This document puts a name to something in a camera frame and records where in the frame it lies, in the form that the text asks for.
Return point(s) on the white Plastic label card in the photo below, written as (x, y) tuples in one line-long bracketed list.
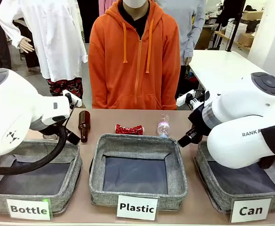
[(137, 207)]

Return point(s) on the mannequin in white shirt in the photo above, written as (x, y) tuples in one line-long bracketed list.
[(55, 35)]

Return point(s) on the crushed red can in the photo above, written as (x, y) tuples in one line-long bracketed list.
[(128, 129)]

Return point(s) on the cardboard box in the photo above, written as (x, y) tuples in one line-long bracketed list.
[(245, 39), (252, 15)]

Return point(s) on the mannequin in pale blue shirt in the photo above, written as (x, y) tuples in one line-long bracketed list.
[(189, 23)]

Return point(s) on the grey fabric basket labelled Bottle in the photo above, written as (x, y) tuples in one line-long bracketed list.
[(64, 200)]

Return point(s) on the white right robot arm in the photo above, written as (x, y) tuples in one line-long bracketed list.
[(236, 146)]

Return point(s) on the black stand pole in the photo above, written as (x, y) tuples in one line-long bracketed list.
[(234, 28)]

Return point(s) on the white side table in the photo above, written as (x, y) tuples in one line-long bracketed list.
[(217, 68)]

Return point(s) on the pale mannequin hand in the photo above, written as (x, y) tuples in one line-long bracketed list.
[(25, 46)]

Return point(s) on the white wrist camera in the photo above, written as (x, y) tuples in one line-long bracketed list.
[(183, 99), (75, 99)]

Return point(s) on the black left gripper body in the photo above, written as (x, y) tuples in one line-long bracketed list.
[(50, 130)]

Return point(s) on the grey fabric basket labelled Can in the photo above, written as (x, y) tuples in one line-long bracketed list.
[(212, 188)]

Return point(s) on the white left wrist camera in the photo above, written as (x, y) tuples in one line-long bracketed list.
[(75, 99)]

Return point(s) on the brown glass bottle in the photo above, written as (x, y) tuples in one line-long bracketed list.
[(84, 124)]

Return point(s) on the red floral trousers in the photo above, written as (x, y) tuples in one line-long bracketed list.
[(64, 86)]

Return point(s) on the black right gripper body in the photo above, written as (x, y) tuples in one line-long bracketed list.
[(199, 120)]

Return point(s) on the clear plastic bottle pink label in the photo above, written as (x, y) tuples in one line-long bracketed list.
[(163, 126)]

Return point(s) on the white Bottle label card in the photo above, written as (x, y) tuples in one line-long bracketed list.
[(29, 209)]

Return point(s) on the grey fabric basket labelled Plastic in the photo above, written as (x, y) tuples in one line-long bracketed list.
[(137, 197)]

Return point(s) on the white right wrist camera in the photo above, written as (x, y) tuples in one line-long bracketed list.
[(183, 99)]

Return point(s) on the person in orange hoodie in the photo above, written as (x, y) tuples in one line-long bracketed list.
[(118, 70)]

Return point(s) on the white Can label card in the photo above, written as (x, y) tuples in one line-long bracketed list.
[(251, 210)]

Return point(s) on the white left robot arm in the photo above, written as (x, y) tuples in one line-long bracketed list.
[(12, 106)]

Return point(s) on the white face mask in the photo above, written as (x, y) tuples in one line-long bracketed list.
[(134, 2)]

